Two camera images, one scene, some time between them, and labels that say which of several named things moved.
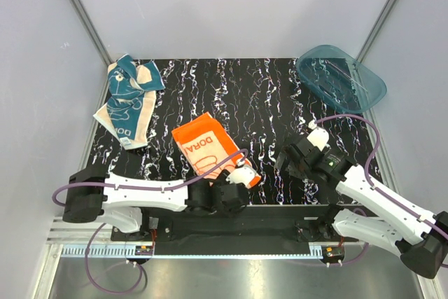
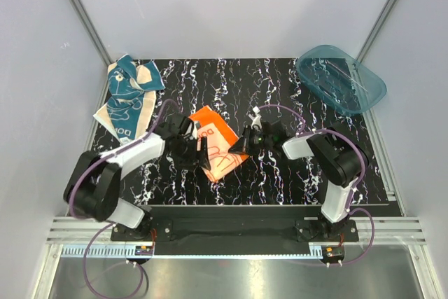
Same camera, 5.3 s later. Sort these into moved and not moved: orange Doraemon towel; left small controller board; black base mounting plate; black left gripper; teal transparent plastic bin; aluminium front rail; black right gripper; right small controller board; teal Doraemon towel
Moved: orange Doraemon towel; black left gripper; black right gripper
Not moved: teal transparent plastic bin; black base mounting plate; aluminium front rail; left small controller board; teal Doraemon towel; right small controller board
